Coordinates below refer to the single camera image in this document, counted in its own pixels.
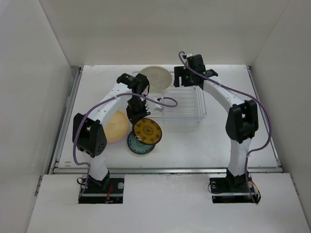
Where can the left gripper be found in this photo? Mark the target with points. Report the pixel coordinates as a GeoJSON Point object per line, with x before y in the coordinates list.
{"type": "Point", "coordinates": [134, 116]}

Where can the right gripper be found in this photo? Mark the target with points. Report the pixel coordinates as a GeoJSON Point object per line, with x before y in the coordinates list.
{"type": "Point", "coordinates": [180, 71]}

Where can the orange beige plate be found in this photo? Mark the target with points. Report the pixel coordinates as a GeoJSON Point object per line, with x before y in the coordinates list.
{"type": "Point", "coordinates": [119, 119]}

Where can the cream bear plate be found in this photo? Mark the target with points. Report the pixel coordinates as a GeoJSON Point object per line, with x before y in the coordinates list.
{"type": "Point", "coordinates": [159, 78]}

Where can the small yellow patterned plate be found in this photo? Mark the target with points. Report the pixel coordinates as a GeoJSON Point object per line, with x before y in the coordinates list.
{"type": "Point", "coordinates": [137, 147]}

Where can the pink plate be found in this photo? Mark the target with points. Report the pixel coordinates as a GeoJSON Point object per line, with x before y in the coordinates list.
{"type": "Point", "coordinates": [121, 139]}

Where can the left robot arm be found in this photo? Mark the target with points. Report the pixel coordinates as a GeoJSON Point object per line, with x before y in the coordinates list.
{"type": "Point", "coordinates": [88, 134]}

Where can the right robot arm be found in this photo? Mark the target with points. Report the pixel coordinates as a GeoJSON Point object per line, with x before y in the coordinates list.
{"type": "Point", "coordinates": [241, 124]}

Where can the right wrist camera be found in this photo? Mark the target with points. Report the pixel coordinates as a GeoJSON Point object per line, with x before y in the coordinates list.
{"type": "Point", "coordinates": [187, 55]}

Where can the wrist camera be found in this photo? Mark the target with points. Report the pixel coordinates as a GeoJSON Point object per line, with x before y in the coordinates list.
{"type": "Point", "coordinates": [187, 55]}
{"type": "Point", "coordinates": [155, 105]}

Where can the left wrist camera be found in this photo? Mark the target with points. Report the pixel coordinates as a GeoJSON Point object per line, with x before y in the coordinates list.
{"type": "Point", "coordinates": [155, 105]}

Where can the white wire dish rack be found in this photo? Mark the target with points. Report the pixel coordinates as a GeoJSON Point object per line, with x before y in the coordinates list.
{"type": "Point", "coordinates": [191, 104]}

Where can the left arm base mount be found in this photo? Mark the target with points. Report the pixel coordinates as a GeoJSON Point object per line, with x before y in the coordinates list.
{"type": "Point", "coordinates": [108, 191]}

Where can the aluminium frame rail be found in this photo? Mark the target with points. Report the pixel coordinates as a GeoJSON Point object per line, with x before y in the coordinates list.
{"type": "Point", "coordinates": [201, 147]}

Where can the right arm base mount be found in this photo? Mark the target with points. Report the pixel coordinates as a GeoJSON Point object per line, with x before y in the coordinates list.
{"type": "Point", "coordinates": [225, 191]}

